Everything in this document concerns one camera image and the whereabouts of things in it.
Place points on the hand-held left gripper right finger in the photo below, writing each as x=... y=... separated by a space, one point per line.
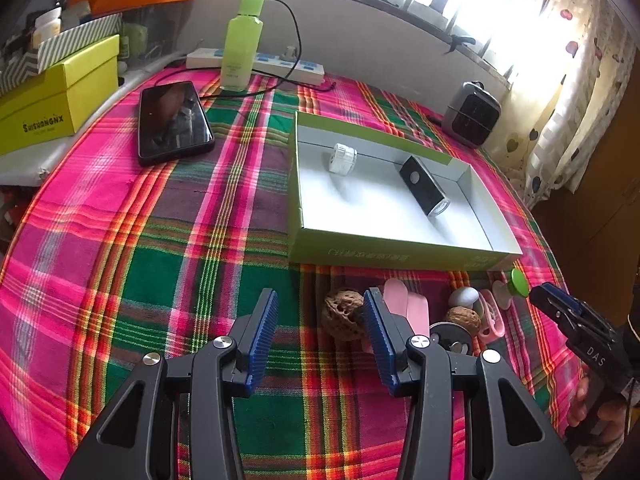
x=376 y=340

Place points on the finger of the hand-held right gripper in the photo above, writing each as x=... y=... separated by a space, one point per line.
x=557 y=297

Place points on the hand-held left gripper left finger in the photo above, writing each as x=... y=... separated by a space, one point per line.
x=262 y=340

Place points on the large brown walnut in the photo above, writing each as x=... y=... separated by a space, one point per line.
x=342 y=315

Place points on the green knob white stopper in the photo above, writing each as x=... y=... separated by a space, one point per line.
x=517 y=282

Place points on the pink holder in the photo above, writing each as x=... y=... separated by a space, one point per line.
x=418 y=312

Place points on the light pink oblong case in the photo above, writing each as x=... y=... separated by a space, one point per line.
x=395 y=292

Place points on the pink loop clip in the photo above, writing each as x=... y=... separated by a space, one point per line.
x=492 y=320

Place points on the black round magnetic disc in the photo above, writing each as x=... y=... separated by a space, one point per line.
x=447 y=335

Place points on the green cardboard box tray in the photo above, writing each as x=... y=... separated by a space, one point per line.
x=370 y=205

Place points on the person's right hand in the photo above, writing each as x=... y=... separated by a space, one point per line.
x=580 y=405

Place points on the small brown walnut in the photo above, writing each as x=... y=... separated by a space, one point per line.
x=462 y=319

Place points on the white egg-shaped pebble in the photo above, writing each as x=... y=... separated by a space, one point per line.
x=462 y=297

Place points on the pink green plaid tablecloth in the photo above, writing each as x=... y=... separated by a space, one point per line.
x=150 y=260

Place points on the black rectangular flashlight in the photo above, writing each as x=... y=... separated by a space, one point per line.
x=422 y=185

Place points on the small white ribbed gadget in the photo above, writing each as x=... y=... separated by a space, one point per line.
x=342 y=159

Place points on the white heart print curtain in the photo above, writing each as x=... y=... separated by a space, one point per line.
x=575 y=110

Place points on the small grey heater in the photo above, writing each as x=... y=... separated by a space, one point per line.
x=472 y=112

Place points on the black smartphone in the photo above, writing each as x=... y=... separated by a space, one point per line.
x=172 y=120

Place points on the black window latch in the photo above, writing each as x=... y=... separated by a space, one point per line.
x=457 y=42

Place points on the white power strip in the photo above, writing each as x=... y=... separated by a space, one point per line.
x=302 y=67

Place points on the white plug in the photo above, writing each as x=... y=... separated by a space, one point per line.
x=289 y=53

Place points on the light green plastic bottle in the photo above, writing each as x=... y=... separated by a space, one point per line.
x=240 y=45

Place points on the yellow-green shoebox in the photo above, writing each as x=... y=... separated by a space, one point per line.
x=50 y=105

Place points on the green striped gift box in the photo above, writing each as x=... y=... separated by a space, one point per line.
x=80 y=37

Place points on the grey chevron box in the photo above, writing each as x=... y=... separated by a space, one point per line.
x=20 y=70

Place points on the white cosmetic jar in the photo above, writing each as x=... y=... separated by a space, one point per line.
x=49 y=24

